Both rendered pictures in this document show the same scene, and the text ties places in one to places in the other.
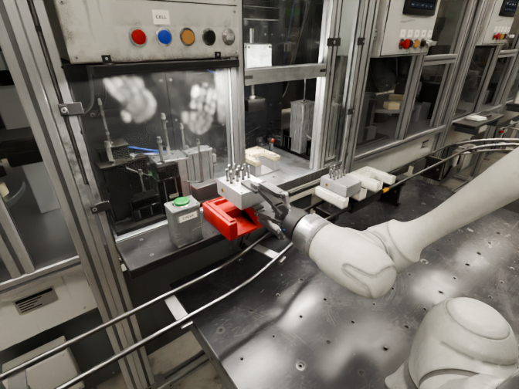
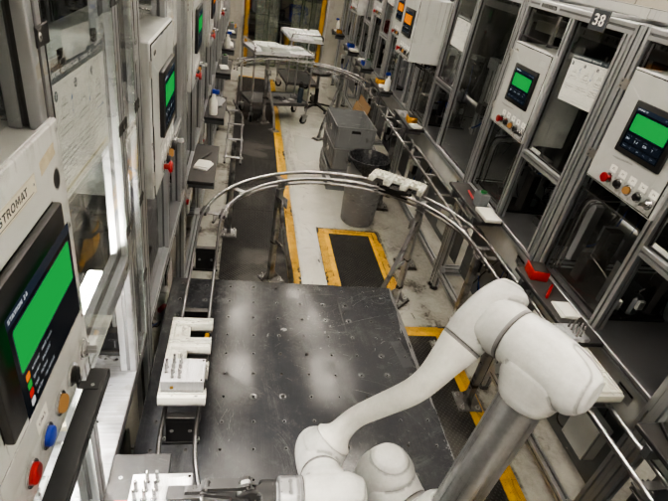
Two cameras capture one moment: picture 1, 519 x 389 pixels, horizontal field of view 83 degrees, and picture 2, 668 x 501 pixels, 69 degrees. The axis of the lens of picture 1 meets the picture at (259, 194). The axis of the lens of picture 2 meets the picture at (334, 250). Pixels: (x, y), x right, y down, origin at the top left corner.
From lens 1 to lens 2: 0.87 m
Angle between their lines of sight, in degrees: 57
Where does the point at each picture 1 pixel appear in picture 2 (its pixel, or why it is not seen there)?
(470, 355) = (402, 488)
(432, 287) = (306, 420)
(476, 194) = (392, 410)
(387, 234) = (329, 447)
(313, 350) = not seen: outside the picture
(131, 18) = (24, 462)
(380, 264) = (362, 488)
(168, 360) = not seen: outside the picture
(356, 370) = not seen: outside the picture
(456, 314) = (385, 468)
